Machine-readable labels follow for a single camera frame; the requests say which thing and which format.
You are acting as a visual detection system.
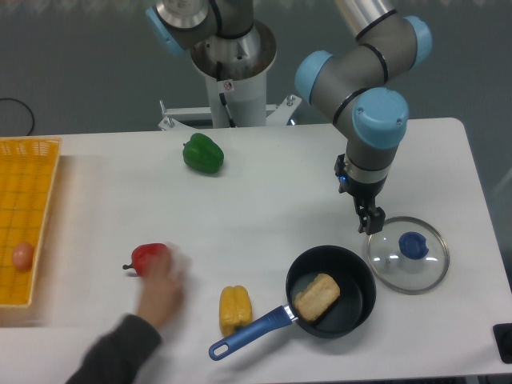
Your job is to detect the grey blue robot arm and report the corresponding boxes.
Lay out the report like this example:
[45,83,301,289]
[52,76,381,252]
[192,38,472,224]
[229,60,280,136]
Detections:
[146,1,432,234]

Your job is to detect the brown egg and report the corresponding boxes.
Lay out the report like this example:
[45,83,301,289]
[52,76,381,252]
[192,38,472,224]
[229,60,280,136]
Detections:
[11,242,34,270]

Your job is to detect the green bell pepper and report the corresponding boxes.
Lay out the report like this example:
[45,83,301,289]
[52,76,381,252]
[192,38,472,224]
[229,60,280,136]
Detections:
[182,133,224,174]

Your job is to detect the dark grey sleeve forearm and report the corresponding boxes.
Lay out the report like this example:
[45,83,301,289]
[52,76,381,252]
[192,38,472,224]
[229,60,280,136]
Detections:
[67,314,162,383]

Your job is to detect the red bell pepper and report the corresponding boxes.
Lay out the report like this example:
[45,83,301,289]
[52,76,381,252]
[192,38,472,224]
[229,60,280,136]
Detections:
[122,243,171,276]

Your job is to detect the glass pot lid blue knob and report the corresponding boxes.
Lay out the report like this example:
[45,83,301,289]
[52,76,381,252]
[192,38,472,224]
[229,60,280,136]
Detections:
[366,216,450,295]

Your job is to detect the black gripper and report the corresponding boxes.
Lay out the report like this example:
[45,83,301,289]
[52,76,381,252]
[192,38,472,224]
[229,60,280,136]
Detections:
[334,154,386,234]

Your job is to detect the person's hand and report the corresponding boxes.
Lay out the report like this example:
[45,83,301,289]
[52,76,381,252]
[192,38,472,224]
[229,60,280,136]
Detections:
[135,252,185,330]

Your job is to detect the yellow bell pepper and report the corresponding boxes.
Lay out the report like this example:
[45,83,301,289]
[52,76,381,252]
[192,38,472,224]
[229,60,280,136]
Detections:
[219,286,253,337]

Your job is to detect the black device at table edge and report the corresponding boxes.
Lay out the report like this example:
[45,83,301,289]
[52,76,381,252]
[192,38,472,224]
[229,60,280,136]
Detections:
[493,323,512,364]

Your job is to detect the yellow plastic basket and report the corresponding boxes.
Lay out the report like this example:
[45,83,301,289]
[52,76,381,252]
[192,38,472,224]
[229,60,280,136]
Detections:
[1,136,62,308]

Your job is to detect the fried tofu piece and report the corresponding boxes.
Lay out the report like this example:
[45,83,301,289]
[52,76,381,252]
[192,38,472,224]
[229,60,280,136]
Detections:
[293,274,341,322]

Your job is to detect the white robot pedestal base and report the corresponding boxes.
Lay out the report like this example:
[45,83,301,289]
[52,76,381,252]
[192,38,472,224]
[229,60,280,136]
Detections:
[158,21,302,130]

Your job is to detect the black cable on floor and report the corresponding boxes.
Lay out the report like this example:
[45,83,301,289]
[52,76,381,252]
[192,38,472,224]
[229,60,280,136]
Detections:
[0,97,35,137]

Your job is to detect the black saucepan blue handle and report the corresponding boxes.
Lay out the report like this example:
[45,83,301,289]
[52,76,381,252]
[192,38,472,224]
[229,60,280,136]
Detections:
[209,245,376,361]

